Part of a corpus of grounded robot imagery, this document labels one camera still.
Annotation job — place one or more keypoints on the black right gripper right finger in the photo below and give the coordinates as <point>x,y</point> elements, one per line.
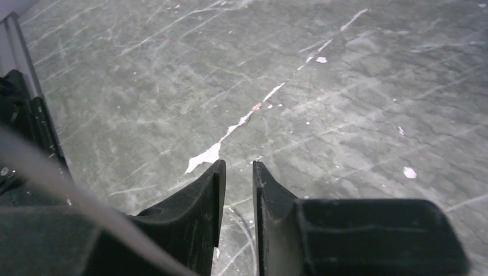
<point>297,236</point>

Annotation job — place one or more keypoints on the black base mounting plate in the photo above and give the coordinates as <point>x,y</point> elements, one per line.
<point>29,118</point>

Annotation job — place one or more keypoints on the aluminium frame rail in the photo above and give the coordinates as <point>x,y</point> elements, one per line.
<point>15,54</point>

